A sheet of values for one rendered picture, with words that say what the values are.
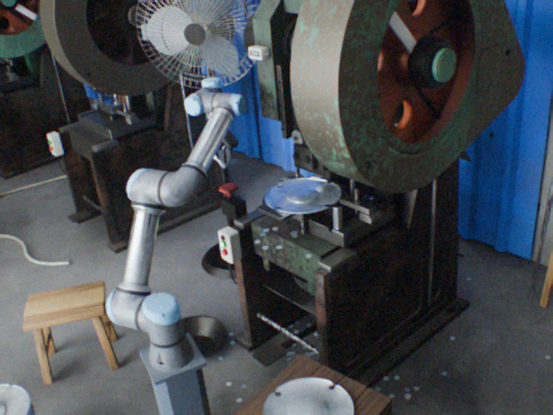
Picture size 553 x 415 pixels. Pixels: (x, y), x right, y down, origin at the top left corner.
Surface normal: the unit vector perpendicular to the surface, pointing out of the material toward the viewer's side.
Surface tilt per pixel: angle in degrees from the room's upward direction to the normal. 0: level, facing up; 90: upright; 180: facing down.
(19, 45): 90
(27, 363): 0
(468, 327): 0
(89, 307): 0
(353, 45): 90
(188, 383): 90
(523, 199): 90
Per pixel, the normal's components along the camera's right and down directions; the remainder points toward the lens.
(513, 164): 0.10, 0.47
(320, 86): -0.74, 0.35
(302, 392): -0.08, -0.88
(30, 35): 0.71, 0.29
